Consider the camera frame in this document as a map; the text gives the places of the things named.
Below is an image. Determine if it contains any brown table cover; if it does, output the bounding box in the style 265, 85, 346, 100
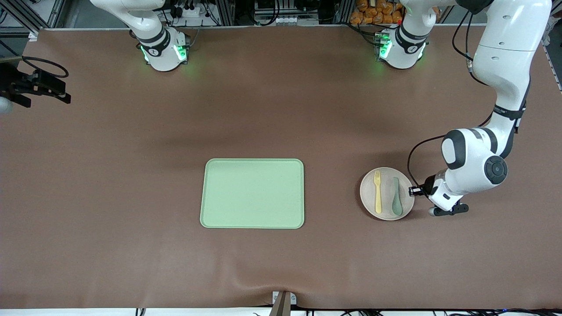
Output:
0, 24, 562, 310

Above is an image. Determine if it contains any round beige plate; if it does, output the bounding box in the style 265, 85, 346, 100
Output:
360, 167, 415, 221

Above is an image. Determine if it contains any light green rectangular tray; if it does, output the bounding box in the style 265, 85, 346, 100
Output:
200, 158, 305, 230

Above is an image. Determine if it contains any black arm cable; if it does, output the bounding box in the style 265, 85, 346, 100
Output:
0, 40, 70, 79
407, 11, 494, 190

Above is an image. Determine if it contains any white power strip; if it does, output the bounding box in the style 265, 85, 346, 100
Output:
173, 4, 212, 19

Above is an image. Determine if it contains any metal clamp bracket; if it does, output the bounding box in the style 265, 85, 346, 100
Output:
270, 291, 297, 316

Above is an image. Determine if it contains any pile of orange packets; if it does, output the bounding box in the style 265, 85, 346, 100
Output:
350, 0, 403, 25

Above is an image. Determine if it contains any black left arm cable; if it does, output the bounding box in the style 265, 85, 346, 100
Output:
407, 11, 494, 190

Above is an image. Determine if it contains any green plastic spoon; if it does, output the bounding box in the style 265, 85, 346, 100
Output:
390, 176, 403, 216

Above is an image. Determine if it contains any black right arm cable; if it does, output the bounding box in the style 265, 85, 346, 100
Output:
0, 40, 70, 79

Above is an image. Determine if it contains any yellow plastic fork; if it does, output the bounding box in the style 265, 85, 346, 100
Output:
374, 171, 383, 215

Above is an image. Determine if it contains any aluminium frame strut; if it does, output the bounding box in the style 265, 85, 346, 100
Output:
0, 0, 66, 41
542, 18, 562, 93

